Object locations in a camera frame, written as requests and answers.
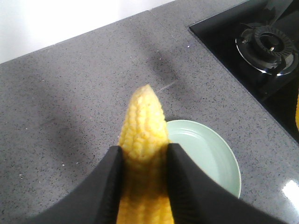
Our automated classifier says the pale corn cob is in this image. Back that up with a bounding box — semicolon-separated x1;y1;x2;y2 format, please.
117;84;174;224

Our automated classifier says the black glass gas stove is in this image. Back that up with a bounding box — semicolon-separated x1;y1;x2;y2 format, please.
190;0;299;140

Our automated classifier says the black gas burner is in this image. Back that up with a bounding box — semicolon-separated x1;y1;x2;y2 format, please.
235;23;299;76

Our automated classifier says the yellow corn cob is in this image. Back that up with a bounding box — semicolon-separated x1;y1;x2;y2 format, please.
295;94;299;130

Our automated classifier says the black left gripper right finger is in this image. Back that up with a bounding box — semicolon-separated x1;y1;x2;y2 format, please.
166;143;299;224

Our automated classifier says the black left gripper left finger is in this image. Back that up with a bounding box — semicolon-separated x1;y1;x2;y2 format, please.
28;146;123;224

